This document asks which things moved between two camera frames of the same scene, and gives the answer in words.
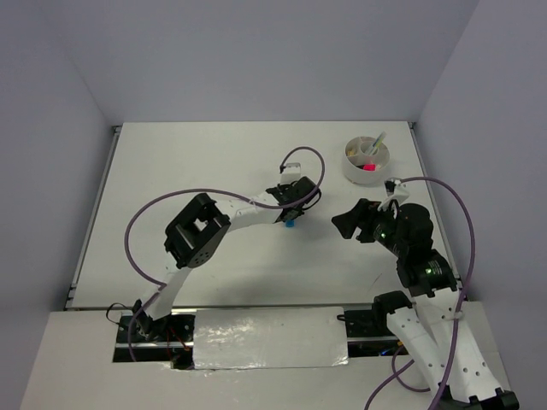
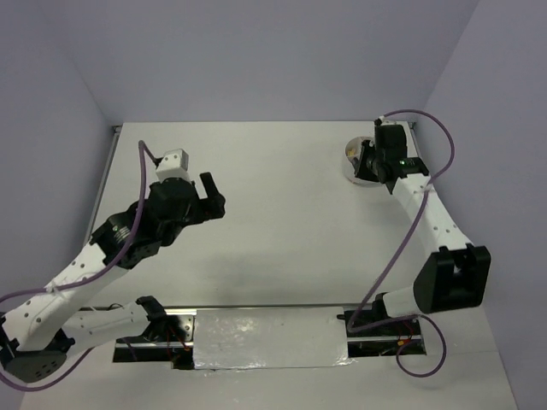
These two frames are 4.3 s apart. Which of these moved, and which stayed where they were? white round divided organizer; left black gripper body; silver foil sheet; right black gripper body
Moved: right black gripper body; left black gripper body
Stayed: silver foil sheet; white round divided organizer
